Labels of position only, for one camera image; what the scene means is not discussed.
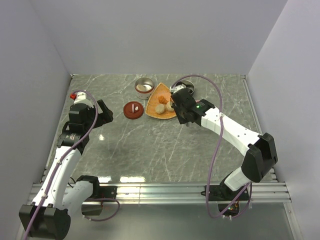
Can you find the orange fried food piece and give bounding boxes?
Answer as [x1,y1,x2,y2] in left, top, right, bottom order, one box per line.
[158,95,168,105]

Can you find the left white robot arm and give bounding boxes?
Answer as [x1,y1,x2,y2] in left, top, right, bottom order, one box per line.
[19,99,113,240]

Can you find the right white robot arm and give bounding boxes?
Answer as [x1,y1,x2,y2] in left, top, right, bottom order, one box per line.
[170,87,278,201]

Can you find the black steel lunch bowl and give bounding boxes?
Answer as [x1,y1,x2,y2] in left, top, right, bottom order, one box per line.
[175,79,195,95]

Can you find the orange wicker triangular tray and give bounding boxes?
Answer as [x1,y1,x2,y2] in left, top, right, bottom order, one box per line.
[145,82,177,120]

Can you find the brown round lid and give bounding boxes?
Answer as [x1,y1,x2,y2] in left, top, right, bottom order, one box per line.
[123,101,144,120]

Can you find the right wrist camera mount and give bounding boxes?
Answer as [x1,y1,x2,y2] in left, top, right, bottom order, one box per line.
[170,83,186,95]

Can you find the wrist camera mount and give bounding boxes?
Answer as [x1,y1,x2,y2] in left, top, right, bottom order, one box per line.
[69,91,93,108]
[170,83,186,95]

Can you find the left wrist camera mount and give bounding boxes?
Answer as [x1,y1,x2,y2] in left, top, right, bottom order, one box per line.
[69,91,93,108]

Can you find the aluminium frame rail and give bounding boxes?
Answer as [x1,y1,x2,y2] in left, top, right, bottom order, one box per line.
[44,182,291,208]

